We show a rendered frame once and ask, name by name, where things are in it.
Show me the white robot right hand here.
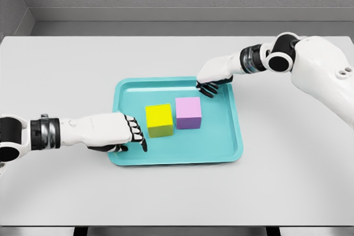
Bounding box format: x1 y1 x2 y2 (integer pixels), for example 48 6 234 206
195 55 233 98

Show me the pink cube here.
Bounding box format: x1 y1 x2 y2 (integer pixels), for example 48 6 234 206
175 96 202 130

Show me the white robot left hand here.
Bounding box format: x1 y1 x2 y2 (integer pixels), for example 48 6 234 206
84 112 148 153

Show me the teal rectangular tray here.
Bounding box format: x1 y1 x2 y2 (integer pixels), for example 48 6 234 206
107 76 244 167

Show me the yellow cube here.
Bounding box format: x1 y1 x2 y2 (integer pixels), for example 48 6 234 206
145 103 174 139

